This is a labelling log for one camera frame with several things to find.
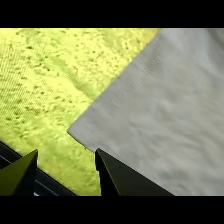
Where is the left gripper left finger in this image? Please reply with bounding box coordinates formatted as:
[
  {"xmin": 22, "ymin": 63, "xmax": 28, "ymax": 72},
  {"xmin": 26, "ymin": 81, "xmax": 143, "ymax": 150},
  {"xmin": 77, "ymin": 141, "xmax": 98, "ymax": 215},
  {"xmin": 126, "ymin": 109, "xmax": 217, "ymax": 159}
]
[{"xmin": 0, "ymin": 149, "xmax": 39, "ymax": 197}]

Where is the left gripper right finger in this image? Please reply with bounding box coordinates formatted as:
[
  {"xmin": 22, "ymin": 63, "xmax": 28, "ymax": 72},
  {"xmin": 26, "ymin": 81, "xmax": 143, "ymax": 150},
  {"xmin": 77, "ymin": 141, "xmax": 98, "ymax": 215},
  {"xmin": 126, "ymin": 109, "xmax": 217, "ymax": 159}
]
[{"xmin": 94, "ymin": 148, "xmax": 175, "ymax": 197}]

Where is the white T-shirt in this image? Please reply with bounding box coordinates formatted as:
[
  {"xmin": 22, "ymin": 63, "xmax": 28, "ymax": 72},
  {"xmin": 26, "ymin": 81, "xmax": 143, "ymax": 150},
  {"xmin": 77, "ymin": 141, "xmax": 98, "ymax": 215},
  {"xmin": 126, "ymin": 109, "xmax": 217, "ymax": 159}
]
[{"xmin": 67, "ymin": 28, "xmax": 224, "ymax": 197}]

